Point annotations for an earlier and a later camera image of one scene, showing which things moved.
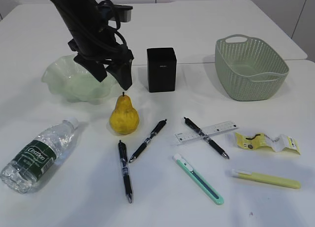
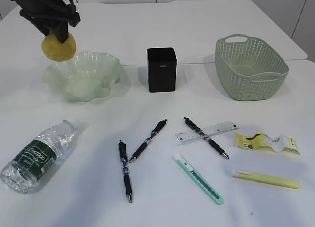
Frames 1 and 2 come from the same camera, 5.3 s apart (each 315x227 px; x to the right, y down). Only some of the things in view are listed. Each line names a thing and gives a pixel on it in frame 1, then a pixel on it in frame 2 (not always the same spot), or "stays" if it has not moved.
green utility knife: x=192 y=173 stays
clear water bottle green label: x=40 y=157 stays
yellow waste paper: x=257 y=140 stays
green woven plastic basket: x=248 y=69 stays
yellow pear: x=124 y=118 to x=57 y=50
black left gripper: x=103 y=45 to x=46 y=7
